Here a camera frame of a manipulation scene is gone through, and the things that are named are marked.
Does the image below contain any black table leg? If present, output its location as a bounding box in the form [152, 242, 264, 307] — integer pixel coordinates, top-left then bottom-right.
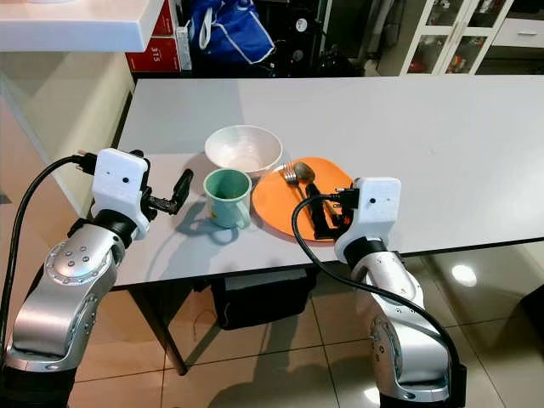
[131, 287, 189, 377]

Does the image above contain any white glass door cabinet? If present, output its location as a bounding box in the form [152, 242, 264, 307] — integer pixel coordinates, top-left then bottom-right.
[377, 0, 544, 77]

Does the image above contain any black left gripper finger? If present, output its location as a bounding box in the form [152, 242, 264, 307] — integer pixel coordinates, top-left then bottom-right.
[170, 168, 195, 216]

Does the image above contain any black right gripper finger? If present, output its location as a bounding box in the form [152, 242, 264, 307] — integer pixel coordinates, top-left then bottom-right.
[305, 182, 332, 240]

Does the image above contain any red box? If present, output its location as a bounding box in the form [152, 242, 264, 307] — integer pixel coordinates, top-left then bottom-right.
[125, 36, 180, 74]

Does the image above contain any white ceramic bowl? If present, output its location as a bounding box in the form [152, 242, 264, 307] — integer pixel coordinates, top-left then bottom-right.
[205, 125, 284, 178]

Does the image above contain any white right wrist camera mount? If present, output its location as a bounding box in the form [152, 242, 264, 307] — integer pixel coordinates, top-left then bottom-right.
[335, 177, 402, 261]

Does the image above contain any white kitchen counter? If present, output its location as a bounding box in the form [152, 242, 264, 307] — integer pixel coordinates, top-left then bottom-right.
[0, 0, 167, 256]

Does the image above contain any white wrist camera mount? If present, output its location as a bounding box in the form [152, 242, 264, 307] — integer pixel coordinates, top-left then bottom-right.
[335, 177, 402, 261]
[92, 148, 152, 240]

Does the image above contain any metal spoon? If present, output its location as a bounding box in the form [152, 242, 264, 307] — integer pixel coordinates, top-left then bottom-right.
[293, 161, 319, 185]

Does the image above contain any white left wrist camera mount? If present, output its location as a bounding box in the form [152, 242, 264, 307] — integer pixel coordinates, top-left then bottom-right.
[92, 148, 152, 240]

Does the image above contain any white cardboard box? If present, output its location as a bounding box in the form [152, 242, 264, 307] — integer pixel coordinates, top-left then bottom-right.
[174, 25, 193, 71]

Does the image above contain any orange plate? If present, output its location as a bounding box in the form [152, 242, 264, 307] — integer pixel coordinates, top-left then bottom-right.
[252, 156, 354, 241]

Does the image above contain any black equipment case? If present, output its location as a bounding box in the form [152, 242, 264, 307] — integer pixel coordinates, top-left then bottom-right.
[270, 0, 388, 77]

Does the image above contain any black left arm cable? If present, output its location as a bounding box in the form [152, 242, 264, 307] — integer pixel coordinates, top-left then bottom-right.
[2, 150, 99, 345]

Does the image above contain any metal fork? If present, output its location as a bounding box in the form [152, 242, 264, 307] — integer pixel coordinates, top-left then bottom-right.
[278, 165, 315, 205]

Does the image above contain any black bag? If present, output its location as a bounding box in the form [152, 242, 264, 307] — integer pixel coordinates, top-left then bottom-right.
[210, 267, 318, 332]

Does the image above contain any blue bag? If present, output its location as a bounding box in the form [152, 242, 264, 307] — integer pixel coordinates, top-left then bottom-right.
[188, 0, 275, 65]

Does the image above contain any green mug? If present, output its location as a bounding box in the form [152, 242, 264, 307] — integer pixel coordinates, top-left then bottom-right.
[202, 167, 254, 230]

